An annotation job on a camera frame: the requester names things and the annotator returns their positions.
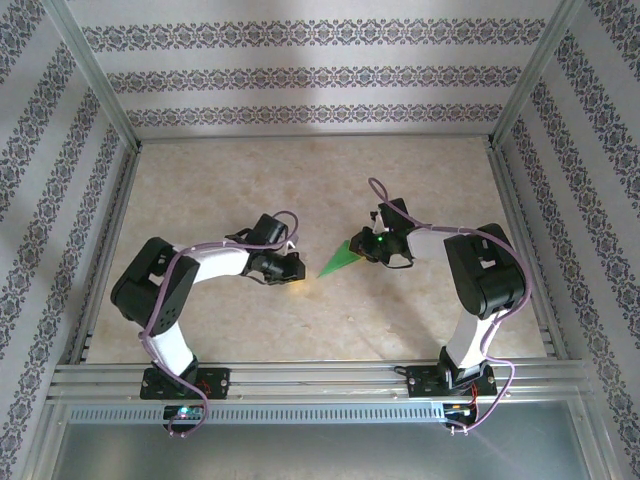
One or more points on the green paper sheet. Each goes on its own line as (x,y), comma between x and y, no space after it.
(340,260)

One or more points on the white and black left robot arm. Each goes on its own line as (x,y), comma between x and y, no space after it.
(170,350)

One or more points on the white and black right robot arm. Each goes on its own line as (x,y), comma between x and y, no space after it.
(470,340)

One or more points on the small lit circuit board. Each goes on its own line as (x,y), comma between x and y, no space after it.
(460,410)
(182,412)

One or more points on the grey metal panel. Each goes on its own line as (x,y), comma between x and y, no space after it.
(320,450)

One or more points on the long aluminium mounting rail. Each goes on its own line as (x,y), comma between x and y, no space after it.
(320,380)

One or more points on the aluminium side rail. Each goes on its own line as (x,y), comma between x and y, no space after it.
(510,200)
(117,210)

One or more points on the thin aluminium cross rail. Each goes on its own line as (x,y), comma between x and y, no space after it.
(320,136)

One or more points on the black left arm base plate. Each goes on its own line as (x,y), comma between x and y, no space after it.
(215,382)

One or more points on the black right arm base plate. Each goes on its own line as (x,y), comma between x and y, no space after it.
(422,382)

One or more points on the aluminium frame post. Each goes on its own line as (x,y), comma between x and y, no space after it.
(95,75)
(533,75)

